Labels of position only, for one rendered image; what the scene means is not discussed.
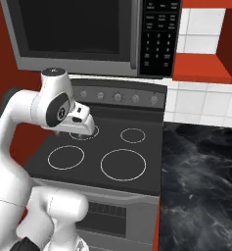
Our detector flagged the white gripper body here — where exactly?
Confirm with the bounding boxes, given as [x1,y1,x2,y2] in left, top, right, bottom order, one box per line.
[54,112,97,136]

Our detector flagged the black hob stove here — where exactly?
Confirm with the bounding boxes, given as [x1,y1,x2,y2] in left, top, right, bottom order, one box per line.
[23,77,169,251]

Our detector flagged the grey microwave oven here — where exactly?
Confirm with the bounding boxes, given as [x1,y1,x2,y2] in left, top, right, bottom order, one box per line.
[0,0,184,79]

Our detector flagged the dark microwave door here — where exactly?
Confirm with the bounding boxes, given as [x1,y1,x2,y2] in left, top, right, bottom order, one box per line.
[9,0,135,63]

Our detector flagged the red tall cupboard panel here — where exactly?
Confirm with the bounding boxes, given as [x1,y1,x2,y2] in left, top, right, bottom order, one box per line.
[0,0,53,168]

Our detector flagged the grey oven door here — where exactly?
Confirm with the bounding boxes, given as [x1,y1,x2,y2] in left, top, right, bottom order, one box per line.
[28,177,160,251]

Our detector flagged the red base cupboard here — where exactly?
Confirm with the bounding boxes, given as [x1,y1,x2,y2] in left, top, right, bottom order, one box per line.
[152,195,163,251]

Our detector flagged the grey microwave door handle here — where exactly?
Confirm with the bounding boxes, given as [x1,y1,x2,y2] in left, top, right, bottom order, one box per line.
[130,0,143,70]

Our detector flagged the red wall cupboard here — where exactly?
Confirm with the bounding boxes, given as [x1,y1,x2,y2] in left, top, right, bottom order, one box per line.
[171,0,232,96]

